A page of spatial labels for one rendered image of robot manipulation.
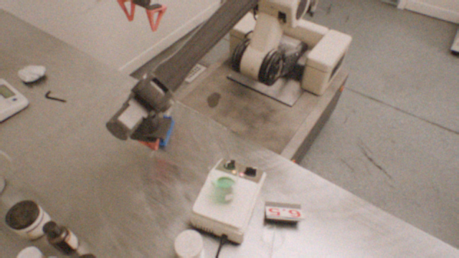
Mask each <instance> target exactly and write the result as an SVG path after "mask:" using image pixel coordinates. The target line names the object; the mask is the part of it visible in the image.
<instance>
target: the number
mask: <svg viewBox="0 0 459 258"><path fill-rule="evenodd" d="M267 210H268V215H271V216H285V217H293V218H301V219H303V215H302V213H301V210H293V209H278V208H270V207H267Z"/></svg>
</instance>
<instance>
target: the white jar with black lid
mask: <svg viewBox="0 0 459 258"><path fill-rule="evenodd" d="M48 221H51V218H50V217H49V215H48V214H47V213H46V212H44V210H43V209H42V208H41V207H40V206H39V205H37V204H36V203H35V202H33V201H30V200H26V201H20V202H17V203H15V204H14V205H13V206H12V207H11V208H10V209H9V210H8V211H7V213H6V224H7V225H8V226H10V227H11V228H12V229H13V230H14V231H15V232H16V233H18V234H19V235H20V236H21V237H23V238H24V239H28V240H32V239H37V238H39V237H41V236H42V235H43V234H44V232H43V231H42V226H43V225H44V224H45V223H47V222H48Z"/></svg>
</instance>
